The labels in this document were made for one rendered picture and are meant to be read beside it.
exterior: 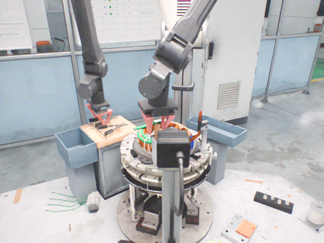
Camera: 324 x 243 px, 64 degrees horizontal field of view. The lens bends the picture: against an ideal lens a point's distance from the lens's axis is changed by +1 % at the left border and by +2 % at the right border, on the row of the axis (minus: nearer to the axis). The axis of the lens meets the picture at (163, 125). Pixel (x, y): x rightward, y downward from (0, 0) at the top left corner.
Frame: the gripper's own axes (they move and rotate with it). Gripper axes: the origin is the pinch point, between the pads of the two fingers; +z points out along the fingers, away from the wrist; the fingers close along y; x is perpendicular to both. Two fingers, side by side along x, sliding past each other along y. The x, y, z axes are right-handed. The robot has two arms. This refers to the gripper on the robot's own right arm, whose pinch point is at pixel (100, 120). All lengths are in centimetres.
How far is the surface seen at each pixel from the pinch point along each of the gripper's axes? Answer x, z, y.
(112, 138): -2.0, 1.5, 14.3
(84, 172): -14.3, 14.4, 11.7
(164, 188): -20, -28, 74
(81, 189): -17.0, 21.3, 12.0
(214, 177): 36, 26, 36
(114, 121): 5.9, 2.6, 0.2
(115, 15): 99, -18, -175
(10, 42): -4, -1, -193
